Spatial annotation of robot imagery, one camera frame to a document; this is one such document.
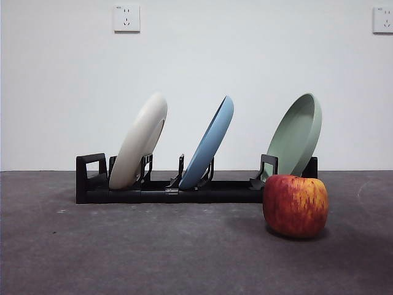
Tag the pale yellow round plate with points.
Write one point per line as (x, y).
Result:
(138, 141)

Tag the red yellow apple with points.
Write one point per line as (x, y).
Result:
(294, 209)

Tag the blue round plate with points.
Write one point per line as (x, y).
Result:
(208, 141)

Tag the black plate rack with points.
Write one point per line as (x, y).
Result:
(153, 196)

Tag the green round plate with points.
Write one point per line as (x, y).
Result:
(294, 135)

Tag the white wall socket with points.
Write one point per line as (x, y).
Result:
(127, 18)
(383, 20)

